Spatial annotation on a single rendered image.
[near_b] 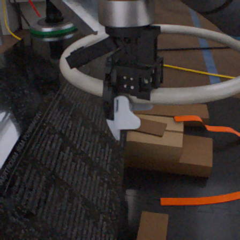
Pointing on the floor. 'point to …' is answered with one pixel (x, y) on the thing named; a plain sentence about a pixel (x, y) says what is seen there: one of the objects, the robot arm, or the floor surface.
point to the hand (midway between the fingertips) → (120, 125)
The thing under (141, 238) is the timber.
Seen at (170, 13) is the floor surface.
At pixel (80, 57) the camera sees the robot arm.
